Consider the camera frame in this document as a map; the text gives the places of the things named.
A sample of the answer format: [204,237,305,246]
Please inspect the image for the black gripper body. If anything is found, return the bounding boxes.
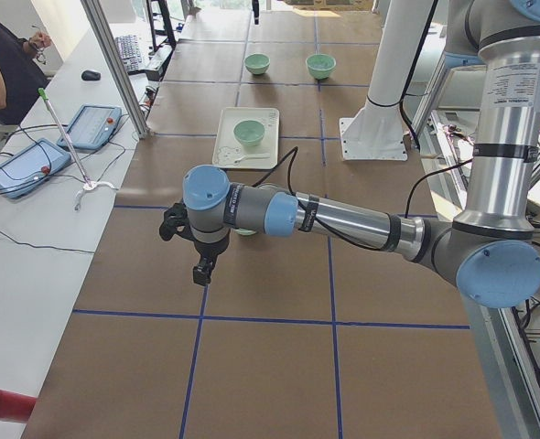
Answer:
[194,238,230,266]

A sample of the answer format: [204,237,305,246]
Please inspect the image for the green bowl moved to tray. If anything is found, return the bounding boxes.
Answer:
[234,228,256,236]

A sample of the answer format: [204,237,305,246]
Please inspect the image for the white plastic spoon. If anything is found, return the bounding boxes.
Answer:
[232,154,271,165]

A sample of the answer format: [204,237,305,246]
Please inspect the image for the pale green bear tray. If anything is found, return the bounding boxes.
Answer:
[211,107,279,170]

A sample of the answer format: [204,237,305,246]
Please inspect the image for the green bowl on tray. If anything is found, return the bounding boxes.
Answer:
[232,120,265,147]

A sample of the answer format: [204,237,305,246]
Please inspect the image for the rod with green tip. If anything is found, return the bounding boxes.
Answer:
[38,88,117,211]

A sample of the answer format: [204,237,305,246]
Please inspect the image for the blue teach pendant far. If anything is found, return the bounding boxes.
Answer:
[65,104,123,151]

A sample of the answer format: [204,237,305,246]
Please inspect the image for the blue teach pendant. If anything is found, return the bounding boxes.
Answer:
[65,104,123,151]
[0,138,71,199]

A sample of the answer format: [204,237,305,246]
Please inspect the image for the blue teach pendant near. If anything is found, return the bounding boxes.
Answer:
[0,138,71,199]

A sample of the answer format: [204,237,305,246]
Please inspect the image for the black computer mouse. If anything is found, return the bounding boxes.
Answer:
[81,70,102,81]

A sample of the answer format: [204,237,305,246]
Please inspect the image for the green bowl with ice cubes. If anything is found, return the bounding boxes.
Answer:
[306,53,337,80]

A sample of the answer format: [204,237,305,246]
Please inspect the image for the black keyboard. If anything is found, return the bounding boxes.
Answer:
[114,35,144,75]

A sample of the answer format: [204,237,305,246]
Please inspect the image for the red cylinder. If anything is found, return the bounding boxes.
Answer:
[0,390,37,423]

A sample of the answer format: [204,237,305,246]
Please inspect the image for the seated person black shirt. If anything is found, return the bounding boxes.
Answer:
[0,22,52,125]

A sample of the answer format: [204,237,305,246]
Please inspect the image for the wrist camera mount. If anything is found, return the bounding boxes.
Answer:
[159,202,192,241]

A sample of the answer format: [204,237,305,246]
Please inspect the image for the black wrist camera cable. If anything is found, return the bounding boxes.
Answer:
[250,146,475,251]

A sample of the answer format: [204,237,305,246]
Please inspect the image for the white pedestal column base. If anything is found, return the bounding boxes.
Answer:
[340,0,437,161]

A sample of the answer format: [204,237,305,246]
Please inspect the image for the aluminium frame post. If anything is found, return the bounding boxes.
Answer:
[81,0,150,139]

